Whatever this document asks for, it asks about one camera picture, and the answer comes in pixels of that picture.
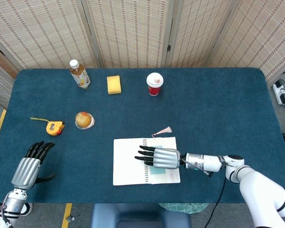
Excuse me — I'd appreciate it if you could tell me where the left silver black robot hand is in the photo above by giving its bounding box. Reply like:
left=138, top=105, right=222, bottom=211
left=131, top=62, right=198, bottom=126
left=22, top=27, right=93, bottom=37
left=11, top=141, right=57, bottom=190

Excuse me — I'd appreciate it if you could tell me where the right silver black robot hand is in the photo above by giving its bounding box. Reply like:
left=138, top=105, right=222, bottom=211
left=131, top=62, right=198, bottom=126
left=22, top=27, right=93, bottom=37
left=134, top=145, right=181, bottom=170

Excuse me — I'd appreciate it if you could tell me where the blue white tasselled bookmark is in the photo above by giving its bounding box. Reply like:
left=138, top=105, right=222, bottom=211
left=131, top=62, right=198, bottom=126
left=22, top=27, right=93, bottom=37
left=148, top=126, right=174, bottom=185

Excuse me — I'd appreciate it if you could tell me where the open white spiral notebook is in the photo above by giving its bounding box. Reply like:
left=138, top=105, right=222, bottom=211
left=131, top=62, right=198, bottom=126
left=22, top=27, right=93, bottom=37
left=112, top=136, right=181, bottom=186

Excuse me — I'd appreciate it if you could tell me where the yellow tape measure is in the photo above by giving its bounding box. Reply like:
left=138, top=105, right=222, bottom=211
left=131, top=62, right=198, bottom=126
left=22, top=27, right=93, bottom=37
left=30, top=116, right=65, bottom=136

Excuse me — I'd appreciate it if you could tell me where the dark blue table cloth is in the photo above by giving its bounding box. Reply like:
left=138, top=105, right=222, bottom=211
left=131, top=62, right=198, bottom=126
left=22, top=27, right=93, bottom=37
left=0, top=67, right=285, bottom=204

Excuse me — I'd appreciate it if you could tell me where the green checked cloth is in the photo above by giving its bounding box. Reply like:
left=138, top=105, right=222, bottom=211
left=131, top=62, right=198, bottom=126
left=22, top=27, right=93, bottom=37
left=158, top=202, right=209, bottom=214

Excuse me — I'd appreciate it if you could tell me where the dark blue chair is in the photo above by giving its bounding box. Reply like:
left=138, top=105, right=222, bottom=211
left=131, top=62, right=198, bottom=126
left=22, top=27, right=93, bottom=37
left=89, top=203, right=192, bottom=228

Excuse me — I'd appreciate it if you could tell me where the red paper cup white lid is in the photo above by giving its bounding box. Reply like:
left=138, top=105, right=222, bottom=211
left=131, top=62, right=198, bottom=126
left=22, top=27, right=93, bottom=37
left=146, top=72, right=164, bottom=96

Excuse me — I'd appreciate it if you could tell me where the wrapped bread bun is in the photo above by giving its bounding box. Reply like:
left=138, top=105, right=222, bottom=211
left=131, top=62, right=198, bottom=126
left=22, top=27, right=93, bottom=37
left=75, top=111, right=95, bottom=130

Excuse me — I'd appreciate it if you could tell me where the yellow sponge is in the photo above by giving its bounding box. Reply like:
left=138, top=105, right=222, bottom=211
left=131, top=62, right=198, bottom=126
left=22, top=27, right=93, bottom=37
left=106, top=75, right=122, bottom=95

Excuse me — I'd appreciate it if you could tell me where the tea bottle with white cap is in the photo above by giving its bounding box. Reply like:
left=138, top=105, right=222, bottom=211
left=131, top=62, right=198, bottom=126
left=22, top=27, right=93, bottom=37
left=69, top=59, right=91, bottom=90

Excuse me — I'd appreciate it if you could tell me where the woven folding screen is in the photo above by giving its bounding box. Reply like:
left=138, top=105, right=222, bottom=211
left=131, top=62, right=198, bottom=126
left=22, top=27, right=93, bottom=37
left=0, top=0, right=285, bottom=110

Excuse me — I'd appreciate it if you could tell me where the white power strip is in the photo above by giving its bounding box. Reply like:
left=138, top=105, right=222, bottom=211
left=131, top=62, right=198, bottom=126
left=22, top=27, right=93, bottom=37
left=272, top=79, right=285, bottom=105

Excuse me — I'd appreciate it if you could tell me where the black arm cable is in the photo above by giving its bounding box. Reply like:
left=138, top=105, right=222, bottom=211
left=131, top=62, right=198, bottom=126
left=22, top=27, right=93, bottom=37
left=203, top=177, right=227, bottom=228

